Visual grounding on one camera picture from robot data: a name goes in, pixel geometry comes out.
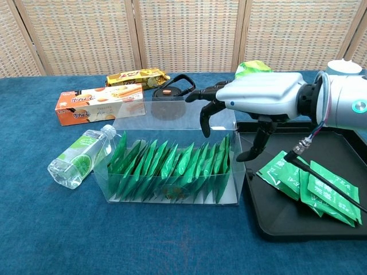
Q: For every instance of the yellow snack packet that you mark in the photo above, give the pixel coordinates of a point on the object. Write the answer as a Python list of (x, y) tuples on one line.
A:
[(134, 77)]

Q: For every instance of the light blue plastic cup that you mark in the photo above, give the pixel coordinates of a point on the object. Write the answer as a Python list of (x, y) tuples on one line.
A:
[(342, 67)]

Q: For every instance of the clear lime label water bottle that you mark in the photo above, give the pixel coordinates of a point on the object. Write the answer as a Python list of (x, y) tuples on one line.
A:
[(77, 160)]

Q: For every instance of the green white snack bag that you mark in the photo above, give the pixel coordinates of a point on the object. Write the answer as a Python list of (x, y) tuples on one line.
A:
[(252, 67)]

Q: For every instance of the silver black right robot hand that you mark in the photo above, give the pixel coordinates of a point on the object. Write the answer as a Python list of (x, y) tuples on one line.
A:
[(263, 94)]

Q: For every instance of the blue velvet tablecloth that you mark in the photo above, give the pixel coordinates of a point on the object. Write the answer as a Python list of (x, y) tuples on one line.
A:
[(57, 229)]

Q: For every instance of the clear plastic box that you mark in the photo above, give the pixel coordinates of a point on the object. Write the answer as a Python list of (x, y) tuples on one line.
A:
[(172, 120)]

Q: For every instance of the orange white biscuit box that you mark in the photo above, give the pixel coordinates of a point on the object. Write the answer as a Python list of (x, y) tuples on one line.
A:
[(91, 106)]

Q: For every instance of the woven rattan folding screen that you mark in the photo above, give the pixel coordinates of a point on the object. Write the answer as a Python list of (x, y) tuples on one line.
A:
[(186, 34)]

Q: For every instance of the black plastic tray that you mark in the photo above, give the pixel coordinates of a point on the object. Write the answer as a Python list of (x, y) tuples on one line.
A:
[(275, 212)]

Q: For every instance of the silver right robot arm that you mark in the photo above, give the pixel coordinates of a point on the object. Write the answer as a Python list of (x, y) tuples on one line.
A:
[(344, 97)]

